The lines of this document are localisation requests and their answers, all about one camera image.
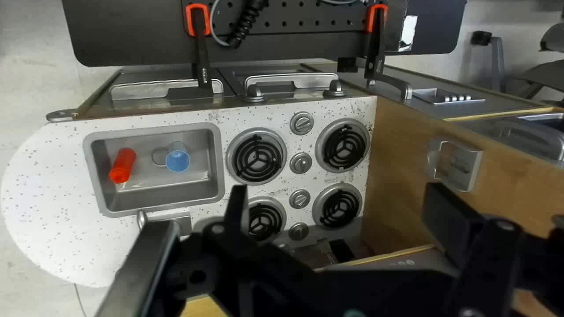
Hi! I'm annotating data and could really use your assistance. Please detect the grey toy sink basin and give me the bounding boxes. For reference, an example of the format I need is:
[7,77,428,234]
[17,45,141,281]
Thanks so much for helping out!
[83,121,225,218]

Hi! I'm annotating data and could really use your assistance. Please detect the silver metal cabinet handle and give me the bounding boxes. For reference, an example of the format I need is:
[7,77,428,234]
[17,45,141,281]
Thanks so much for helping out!
[425,139,484,191]

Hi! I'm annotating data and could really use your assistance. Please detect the silver stove knob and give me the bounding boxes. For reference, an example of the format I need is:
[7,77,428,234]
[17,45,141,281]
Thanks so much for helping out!
[287,186,312,211]
[287,149,313,176]
[287,220,310,242]
[289,110,315,137]

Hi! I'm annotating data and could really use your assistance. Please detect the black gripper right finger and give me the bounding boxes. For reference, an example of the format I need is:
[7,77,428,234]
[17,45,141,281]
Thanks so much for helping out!
[421,181,564,317]

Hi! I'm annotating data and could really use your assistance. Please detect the red sauce bottle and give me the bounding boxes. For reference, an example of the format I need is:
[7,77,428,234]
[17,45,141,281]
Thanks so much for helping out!
[107,146,137,184]

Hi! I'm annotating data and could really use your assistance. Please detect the black clamp orange handle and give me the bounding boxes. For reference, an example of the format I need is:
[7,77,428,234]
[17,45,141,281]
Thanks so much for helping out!
[336,1,412,98]
[165,1,225,102]

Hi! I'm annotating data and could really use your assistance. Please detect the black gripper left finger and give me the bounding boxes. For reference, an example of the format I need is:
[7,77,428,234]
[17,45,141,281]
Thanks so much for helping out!
[95,183,331,317]

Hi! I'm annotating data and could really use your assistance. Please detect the silver slotted metal bracket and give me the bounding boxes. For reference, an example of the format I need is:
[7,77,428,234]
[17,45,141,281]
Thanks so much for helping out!
[410,86,488,107]

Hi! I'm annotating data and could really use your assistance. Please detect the black coil toy burner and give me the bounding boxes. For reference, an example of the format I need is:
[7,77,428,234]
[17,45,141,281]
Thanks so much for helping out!
[312,181,365,230]
[225,126,289,186]
[313,117,372,174]
[245,195,289,242]

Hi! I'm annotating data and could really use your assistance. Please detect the grey metal bar handle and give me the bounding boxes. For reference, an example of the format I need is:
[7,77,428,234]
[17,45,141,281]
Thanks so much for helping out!
[243,72,298,103]

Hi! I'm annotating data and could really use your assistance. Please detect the wooden toy kitchen panel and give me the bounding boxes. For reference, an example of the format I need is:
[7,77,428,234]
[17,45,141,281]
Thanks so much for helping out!
[359,95,564,260]

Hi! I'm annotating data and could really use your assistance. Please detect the blue toy cup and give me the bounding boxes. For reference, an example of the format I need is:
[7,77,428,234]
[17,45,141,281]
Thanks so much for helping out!
[164,139,192,174]

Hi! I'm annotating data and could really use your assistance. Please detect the black coiled cable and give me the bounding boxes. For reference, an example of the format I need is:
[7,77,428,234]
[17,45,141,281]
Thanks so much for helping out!
[208,0,271,49]

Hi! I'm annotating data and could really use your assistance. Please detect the black perforated board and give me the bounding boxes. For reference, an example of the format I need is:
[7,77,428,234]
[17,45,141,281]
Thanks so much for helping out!
[60,0,469,66]

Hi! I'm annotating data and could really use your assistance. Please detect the white toy kitchen stove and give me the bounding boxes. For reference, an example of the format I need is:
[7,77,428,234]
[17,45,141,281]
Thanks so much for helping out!
[0,95,379,288]

